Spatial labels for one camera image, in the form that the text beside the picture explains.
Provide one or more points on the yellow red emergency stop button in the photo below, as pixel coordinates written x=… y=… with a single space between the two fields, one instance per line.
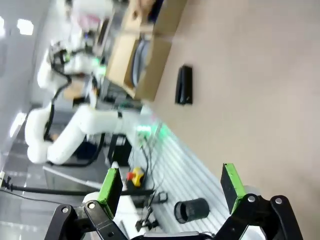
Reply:
x=136 y=177

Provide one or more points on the small cardboard box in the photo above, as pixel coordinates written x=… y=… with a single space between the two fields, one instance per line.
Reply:
x=170 y=17

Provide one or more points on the grey slotted aluminium plate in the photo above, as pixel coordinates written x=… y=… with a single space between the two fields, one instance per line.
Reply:
x=190 y=175

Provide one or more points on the black controller box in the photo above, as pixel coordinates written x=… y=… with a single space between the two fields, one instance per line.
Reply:
x=120 y=152

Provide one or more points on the chunky black stapler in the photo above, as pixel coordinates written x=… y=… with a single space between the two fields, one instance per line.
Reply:
x=183 y=85

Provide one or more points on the black mesh pen cup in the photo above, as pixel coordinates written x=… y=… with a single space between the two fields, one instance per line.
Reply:
x=195 y=208

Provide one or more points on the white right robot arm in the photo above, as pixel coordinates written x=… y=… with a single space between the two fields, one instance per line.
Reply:
x=127 y=205

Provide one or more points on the grey campus pencil case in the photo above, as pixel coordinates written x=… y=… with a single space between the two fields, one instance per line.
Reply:
x=140 y=62

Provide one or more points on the large cardboard box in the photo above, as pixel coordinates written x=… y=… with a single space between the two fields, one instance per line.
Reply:
x=160 y=70

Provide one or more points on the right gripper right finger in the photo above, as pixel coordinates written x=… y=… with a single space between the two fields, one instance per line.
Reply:
x=231 y=187

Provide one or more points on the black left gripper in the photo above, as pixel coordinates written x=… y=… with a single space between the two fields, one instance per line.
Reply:
x=58 y=58

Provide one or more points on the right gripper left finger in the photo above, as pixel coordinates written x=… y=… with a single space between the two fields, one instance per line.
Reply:
x=110 y=192

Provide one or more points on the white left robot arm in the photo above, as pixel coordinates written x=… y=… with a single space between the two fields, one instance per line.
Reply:
x=100 y=122

